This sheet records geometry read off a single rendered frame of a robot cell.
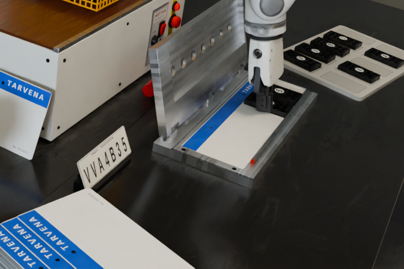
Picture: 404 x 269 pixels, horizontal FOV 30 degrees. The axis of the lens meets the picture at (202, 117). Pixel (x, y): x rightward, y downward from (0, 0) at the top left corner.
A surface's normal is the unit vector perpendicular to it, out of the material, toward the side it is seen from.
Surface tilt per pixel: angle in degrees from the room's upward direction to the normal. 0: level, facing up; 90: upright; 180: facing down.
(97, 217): 0
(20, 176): 0
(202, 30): 74
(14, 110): 69
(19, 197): 0
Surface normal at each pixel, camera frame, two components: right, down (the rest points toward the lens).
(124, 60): 0.90, 0.32
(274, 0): -0.02, 0.39
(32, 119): -0.37, 0.03
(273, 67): 0.89, 0.16
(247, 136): 0.17, -0.86
